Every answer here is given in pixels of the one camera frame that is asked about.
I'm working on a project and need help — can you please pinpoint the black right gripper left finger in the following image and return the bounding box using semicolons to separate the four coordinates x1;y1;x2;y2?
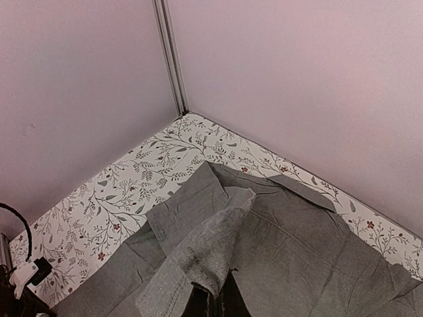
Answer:
183;282;217;317

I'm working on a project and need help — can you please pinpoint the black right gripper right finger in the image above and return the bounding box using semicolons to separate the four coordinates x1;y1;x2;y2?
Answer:
217;269;251;317

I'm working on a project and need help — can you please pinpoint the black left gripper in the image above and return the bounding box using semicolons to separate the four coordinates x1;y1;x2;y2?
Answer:
1;264;56;317

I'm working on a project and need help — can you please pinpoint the grey long sleeve shirt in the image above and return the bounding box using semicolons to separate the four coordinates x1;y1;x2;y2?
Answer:
54;162;422;316

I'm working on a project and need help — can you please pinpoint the floral patterned table cloth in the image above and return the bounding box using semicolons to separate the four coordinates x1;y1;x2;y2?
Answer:
9;114;422;306

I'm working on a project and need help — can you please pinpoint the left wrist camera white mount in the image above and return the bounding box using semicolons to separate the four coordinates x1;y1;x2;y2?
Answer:
9;257;52;299

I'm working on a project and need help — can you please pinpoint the left aluminium frame post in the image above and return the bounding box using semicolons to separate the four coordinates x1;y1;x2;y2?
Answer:
152;0;189;117

